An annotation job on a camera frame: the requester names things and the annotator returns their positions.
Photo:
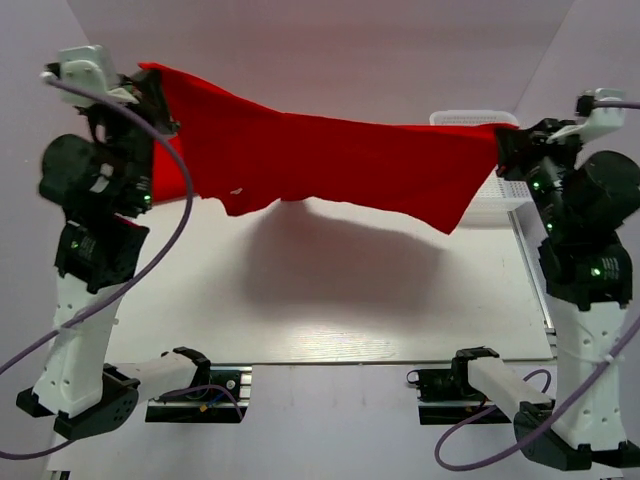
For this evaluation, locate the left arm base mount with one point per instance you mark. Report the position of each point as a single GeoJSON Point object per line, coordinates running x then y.
{"type": "Point", "coordinates": [224, 402]}

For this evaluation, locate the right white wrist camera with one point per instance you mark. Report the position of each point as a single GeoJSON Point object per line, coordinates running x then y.
{"type": "Point", "coordinates": [599, 112]}

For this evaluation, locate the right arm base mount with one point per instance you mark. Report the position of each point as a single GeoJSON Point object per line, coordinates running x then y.
{"type": "Point", "coordinates": [440, 404]}

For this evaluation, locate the white plastic basket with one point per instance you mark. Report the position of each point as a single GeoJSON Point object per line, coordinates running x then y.
{"type": "Point", "coordinates": [496, 198]}

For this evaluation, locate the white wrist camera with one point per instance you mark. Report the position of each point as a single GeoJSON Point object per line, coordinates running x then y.
{"type": "Point", "coordinates": [89, 68]}
{"type": "Point", "coordinates": [599, 112]}

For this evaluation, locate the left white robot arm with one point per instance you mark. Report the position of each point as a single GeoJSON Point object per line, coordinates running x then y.
{"type": "Point", "coordinates": [101, 184]}

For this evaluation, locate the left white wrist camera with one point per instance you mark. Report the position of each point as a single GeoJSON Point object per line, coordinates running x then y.
{"type": "Point", "coordinates": [89, 68]}

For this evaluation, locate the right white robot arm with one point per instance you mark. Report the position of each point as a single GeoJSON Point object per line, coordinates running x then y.
{"type": "Point", "coordinates": [589, 281]}

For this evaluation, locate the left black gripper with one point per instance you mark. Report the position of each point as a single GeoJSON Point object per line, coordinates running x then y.
{"type": "Point", "coordinates": [147, 90]}

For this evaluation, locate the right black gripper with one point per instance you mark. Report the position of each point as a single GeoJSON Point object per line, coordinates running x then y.
{"type": "Point", "coordinates": [519, 146]}

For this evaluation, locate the folded red t-shirt stack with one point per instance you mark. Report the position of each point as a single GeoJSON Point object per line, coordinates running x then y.
{"type": "Point", "coordinates": [168, 183]}

